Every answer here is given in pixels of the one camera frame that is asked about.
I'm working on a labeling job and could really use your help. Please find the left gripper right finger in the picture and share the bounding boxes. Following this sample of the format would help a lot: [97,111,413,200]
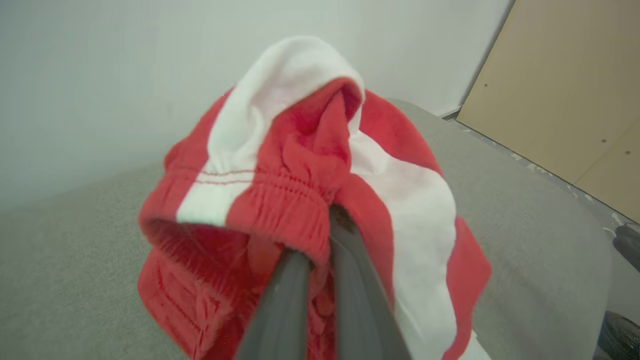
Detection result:
[328,204,414,360]

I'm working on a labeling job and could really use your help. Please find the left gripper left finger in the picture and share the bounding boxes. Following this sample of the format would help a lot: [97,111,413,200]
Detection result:
[233,249,312,360]

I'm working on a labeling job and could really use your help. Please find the red shorts with white stripes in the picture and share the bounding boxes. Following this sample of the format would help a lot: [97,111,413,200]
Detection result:
[137,35,493,360]

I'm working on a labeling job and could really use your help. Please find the grey fabric sofa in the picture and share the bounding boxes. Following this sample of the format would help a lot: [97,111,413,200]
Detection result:
[0,98,632,360]

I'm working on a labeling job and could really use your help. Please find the dark round robot wheel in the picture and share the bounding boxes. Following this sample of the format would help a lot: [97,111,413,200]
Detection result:
[596,310,640,360]

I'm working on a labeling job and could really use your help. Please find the beige wooden panel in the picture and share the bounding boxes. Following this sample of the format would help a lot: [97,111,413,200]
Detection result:
[456,0,640,224]

